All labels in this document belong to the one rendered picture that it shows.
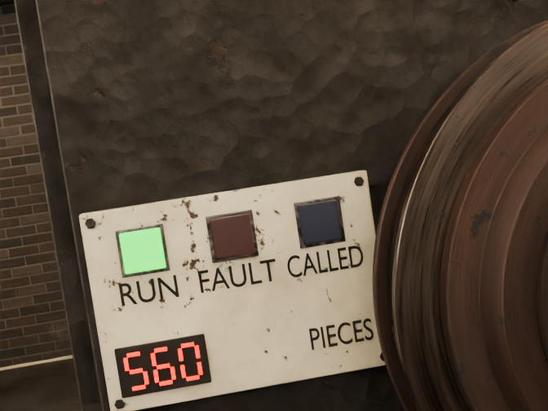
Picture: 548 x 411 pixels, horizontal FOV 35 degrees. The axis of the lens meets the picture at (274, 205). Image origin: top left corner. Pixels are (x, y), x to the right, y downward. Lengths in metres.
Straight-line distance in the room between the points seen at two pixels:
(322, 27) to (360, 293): 0.25
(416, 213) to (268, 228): 0.17
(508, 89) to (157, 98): 0.31
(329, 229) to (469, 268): 0.17
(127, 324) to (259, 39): 0.28
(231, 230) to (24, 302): 6.14
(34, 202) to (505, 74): 6.23
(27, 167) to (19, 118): 0.37
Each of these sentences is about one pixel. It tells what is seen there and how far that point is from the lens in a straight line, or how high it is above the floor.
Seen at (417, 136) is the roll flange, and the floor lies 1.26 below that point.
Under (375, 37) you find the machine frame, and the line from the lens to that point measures 0.83.
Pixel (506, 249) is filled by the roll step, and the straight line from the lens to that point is 0.66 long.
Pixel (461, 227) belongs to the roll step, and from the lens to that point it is 0.66.
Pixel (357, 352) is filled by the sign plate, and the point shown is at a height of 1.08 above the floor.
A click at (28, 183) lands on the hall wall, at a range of 6.82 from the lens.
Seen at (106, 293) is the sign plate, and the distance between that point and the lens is 0.79.
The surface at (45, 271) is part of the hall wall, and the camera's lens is 6.84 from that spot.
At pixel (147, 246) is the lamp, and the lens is 0.77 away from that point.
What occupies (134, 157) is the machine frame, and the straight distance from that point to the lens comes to 0.80.
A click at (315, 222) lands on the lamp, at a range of 0.78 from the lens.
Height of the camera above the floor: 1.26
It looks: 3 degrees down
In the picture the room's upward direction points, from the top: 9 degrees counter-clockwise
